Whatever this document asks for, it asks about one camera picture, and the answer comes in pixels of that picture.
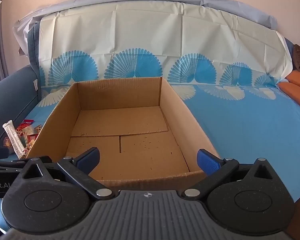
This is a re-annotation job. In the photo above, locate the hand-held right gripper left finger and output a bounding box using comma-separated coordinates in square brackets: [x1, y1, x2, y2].
[17, 147, 115, 200]

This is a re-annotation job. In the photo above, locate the orange cushion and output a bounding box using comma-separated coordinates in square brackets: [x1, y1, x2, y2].
[277, 69, 300, 113]

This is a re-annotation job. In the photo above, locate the brown cardboard box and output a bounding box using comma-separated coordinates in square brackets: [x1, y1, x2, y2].
[26, 76, 220, 188]

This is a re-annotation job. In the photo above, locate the blue fan-print cloth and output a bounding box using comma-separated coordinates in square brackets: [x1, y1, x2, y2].
[0, 0, 300, 230]

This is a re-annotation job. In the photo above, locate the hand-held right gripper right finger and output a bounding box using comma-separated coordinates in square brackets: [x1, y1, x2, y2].
[181, 149, 282, 198]

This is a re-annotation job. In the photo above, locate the red wafer packet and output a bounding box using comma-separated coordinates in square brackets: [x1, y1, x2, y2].
[27, 134, 39, 146]

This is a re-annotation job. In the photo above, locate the white stick packet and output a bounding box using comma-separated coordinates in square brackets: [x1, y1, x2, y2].
[3, 121, 27, 159]

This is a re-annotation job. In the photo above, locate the light blue sheet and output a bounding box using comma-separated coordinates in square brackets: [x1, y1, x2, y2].
[12, 0, 278, 55]

